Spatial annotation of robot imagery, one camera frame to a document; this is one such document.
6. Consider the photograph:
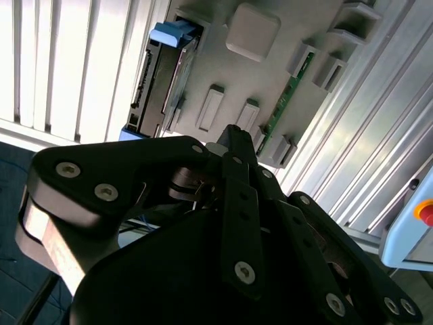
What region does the hard disk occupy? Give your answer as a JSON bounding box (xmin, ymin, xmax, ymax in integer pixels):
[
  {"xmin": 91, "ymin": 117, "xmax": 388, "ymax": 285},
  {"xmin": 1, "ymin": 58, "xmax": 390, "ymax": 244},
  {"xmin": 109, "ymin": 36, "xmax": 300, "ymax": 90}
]
[{"xmin": 120, "ymin": 18, "xmax": 204, "ymax": 142}]

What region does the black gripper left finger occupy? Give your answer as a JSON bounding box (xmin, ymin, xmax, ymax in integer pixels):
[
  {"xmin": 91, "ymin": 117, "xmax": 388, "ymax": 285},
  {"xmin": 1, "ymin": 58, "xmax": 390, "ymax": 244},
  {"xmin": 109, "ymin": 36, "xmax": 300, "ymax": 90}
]
[{"xmin": 15, "ymin": 124, "xmax": 266, "ymax": 303}]

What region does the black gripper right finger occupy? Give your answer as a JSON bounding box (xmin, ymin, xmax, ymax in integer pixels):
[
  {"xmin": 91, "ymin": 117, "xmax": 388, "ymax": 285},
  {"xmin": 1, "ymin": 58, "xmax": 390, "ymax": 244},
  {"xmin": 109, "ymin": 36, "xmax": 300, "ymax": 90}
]
[{"xmin": 238, "ymin": 127, "xmax": 424, "ymax": 325}]

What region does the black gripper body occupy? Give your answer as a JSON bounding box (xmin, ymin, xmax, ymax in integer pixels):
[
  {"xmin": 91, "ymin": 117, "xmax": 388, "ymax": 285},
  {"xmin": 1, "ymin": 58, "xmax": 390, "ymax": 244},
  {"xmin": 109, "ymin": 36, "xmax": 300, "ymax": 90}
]
[{"xmin": 69, "ymin": 162, "xmax": 327, "ymax": 325}]

